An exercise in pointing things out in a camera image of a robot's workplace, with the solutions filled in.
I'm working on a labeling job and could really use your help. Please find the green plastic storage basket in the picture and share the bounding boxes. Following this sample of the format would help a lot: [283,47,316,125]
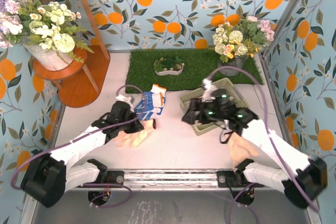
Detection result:
[179,78,254,136]

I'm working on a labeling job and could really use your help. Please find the cream glove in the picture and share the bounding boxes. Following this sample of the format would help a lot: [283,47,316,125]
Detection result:
[228,132,259,169]
[113,119,156,148]

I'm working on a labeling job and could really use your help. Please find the blue white knit gloves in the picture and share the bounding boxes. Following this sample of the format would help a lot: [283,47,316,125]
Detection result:
[134,84,166,121]

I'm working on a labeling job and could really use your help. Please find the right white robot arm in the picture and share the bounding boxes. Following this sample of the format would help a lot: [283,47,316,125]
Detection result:
[182,78,328,209]

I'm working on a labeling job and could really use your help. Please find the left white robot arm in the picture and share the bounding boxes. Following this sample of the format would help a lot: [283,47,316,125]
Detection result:
[20,95,144,208]

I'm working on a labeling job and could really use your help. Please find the wooden tiered plant stand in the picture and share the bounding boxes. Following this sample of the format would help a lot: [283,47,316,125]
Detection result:
[33,0,110,108]

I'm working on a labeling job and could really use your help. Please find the green artificial grass mat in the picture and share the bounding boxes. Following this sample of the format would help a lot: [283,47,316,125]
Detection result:
[124,48,264,94]

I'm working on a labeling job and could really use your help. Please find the white succulent planter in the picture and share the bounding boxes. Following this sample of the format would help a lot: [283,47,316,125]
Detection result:
[153,56,185,76]

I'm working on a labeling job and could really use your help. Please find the grey pot flower bouquet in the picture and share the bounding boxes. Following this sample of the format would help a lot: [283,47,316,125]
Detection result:
[212,14,275,77]

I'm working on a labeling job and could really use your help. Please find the white pot flower bouquet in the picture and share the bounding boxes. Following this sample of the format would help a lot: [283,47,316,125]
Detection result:
[1,0,93,71]

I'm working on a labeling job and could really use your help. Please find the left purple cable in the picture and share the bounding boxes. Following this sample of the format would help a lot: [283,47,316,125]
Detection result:
[10,84,144,208]

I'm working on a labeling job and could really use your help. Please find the purple cable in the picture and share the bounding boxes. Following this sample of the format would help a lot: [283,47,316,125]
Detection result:
[10,84,144,208]
[204,66,320,224]

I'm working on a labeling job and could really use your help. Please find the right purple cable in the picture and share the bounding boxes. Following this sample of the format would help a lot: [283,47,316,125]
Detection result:
[204,66,320,224]

